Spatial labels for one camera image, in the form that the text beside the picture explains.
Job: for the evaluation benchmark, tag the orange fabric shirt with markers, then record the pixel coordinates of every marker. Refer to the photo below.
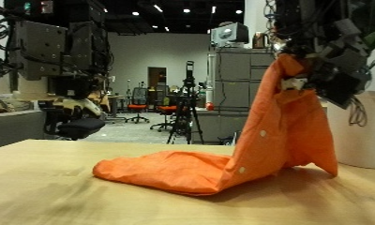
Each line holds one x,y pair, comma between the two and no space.
278,125

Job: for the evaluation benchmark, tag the long ceiling light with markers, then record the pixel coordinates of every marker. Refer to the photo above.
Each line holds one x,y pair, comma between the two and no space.
105,10
157,7
213,9
166,28

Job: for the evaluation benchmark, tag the copper kettle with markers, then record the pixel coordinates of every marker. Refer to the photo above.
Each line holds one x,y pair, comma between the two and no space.
260,40

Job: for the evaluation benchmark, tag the beige cushion pile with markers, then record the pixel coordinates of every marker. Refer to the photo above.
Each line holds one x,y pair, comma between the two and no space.
8,105

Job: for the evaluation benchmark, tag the white lab desk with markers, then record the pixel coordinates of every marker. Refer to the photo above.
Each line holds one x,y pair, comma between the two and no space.
117,97

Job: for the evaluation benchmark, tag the round ceiling light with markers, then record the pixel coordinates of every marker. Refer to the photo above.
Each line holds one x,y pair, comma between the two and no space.
238,12
186,10
134,13

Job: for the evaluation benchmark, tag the white plant pot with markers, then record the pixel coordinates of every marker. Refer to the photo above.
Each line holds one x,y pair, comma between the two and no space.
361,140

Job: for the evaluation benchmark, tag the black office chair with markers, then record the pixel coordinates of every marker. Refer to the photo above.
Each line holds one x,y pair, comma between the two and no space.
79,126

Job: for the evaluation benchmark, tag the brown door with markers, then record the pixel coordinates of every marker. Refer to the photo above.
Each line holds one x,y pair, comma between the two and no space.
156,75

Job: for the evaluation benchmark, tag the tall grey metal cabinet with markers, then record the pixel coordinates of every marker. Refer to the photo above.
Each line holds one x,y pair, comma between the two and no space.
232,87

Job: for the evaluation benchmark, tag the grey sofa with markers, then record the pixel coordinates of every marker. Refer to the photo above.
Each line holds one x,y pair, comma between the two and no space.
12,128

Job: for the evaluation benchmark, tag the grey box device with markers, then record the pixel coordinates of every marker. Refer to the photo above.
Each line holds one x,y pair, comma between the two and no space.
230,34

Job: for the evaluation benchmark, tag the orange office chair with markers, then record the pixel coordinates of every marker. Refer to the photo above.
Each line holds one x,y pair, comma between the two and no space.
166,108
137,107

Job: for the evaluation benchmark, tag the small red ball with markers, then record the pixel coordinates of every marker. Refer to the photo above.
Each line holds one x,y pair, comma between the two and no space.
209,106

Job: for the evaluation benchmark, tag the low grey cabinet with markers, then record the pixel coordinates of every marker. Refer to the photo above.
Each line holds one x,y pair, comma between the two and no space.
216,125

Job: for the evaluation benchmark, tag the black camera tripod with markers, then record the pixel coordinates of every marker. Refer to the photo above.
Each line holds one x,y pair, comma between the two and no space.
189,81

